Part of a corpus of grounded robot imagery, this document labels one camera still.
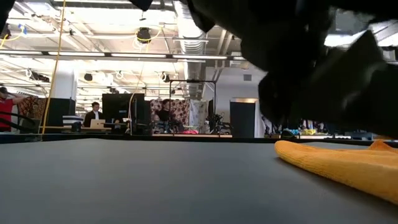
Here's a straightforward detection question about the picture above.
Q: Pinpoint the yellow hanging cable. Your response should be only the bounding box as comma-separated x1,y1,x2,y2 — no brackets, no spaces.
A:
42,0,67,134

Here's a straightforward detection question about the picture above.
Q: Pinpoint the white floral hanging cloth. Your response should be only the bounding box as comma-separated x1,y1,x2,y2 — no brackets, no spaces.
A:
188,99,209,127

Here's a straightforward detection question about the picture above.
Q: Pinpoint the long ceiling light strip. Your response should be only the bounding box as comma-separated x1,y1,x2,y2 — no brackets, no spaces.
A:
0,50,246,62

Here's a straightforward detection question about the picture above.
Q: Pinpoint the black computer monitor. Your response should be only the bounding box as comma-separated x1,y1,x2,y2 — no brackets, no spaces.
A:
101,93,146,125

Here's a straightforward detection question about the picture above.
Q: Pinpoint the black upright panel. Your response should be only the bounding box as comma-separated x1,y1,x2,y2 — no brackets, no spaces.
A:
46,98,77,127

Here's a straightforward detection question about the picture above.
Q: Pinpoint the orange microfibre towel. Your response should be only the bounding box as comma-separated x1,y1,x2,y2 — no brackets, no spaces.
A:
274,139,398,205

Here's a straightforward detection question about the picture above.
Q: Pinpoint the black metal table frame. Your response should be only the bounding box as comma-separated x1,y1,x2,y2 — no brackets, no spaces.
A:
0,133,398,147

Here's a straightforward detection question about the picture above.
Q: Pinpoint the brown patterned cloth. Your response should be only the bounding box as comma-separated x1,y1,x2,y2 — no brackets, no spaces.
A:
17,95,47,131

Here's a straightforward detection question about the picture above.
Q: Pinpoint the black metal rack frame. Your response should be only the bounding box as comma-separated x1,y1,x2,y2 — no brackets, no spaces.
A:
169,79,218,135

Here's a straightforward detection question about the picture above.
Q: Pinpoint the black ceiling device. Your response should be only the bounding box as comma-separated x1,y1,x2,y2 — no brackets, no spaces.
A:
136,27,152,44

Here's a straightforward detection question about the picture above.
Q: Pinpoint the white striped box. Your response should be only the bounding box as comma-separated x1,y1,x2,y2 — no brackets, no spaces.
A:
62,115,84,125

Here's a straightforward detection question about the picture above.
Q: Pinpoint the silver ceiling duct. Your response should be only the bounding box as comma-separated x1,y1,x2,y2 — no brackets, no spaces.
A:
174,0,208,94

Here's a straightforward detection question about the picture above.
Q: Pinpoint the red dotted hanging cloth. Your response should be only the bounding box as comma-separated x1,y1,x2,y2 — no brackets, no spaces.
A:
150,98,191,125

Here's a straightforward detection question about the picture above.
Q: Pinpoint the black diagonal frame strut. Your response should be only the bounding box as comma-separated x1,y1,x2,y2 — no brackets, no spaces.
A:
0,0,16,34

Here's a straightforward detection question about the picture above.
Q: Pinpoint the black door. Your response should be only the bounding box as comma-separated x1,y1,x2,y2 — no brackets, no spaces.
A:
229,100,256,139

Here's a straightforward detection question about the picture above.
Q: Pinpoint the wooden desk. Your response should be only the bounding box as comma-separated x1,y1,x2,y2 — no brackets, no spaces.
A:
152,133,233,139
39,125,113,131

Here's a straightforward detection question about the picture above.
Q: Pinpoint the person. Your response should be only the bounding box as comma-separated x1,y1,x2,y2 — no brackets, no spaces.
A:
156,98,177,124
0,86,25,133
83,101,104,128

